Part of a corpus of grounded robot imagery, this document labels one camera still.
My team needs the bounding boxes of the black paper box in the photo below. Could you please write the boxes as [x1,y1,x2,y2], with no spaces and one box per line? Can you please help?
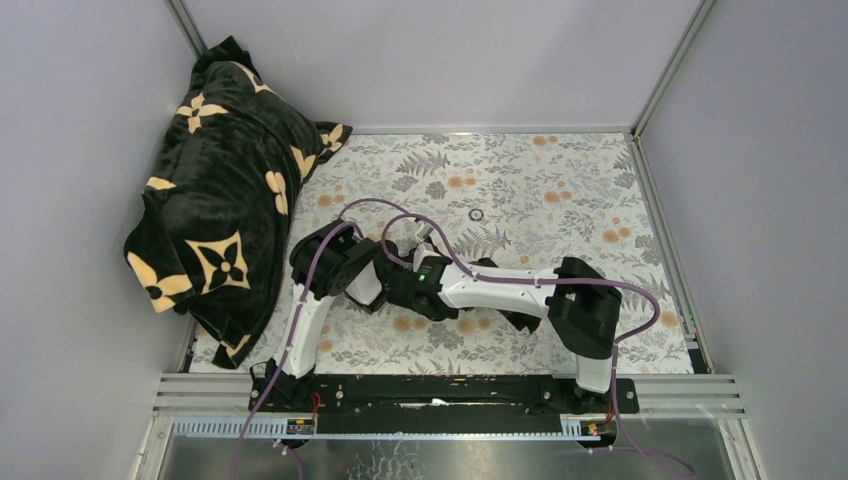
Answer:
[391,249,545,333]

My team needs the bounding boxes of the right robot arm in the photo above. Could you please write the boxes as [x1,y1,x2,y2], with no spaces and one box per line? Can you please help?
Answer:
[383,254,622,412]

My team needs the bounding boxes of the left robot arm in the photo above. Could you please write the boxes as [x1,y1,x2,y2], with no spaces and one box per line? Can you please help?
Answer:
[271,220,438,411]

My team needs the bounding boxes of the floral tablecloth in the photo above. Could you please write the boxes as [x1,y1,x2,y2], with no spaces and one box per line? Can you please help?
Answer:
[188,130,695,377]

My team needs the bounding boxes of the black floral blanket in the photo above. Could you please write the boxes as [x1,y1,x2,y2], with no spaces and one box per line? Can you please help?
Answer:
[123,37,352,369]

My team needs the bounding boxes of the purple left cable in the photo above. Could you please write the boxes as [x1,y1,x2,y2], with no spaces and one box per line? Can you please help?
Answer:
[236,198,459,480]

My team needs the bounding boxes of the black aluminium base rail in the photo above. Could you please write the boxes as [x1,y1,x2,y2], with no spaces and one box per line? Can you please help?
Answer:
[154,373,746,443]

